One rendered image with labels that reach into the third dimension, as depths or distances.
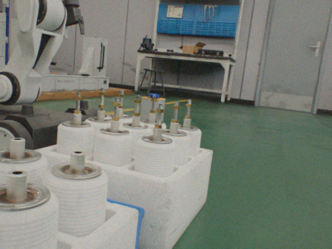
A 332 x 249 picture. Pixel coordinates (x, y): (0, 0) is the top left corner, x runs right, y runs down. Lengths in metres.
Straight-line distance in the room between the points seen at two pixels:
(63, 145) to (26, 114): 0.39
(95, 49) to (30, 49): 3.28
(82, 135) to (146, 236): 0.30
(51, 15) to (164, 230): 0.96
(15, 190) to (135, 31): 6.19
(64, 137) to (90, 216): 0.39
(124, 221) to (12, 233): 0.19
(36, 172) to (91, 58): 4.07
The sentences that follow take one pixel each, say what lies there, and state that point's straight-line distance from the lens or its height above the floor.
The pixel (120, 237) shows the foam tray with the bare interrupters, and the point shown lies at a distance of 0.51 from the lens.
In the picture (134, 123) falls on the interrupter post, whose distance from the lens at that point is 0.90.
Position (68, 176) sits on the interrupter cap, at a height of 0.25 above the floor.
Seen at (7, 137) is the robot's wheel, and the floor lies 0.15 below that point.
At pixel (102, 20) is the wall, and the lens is 6.91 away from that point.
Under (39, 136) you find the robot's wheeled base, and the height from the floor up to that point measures 0.15.
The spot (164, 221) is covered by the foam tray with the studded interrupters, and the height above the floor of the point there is 0.09.
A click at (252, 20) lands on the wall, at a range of 5.95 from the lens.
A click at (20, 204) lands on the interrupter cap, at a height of 0.25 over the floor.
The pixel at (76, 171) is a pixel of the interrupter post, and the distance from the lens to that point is 0.48.
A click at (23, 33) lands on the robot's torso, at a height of 0.50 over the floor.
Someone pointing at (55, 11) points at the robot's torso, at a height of 0.61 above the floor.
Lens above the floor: 0.41
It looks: 10 degrees down
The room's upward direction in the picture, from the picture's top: 6 degrees clockwise
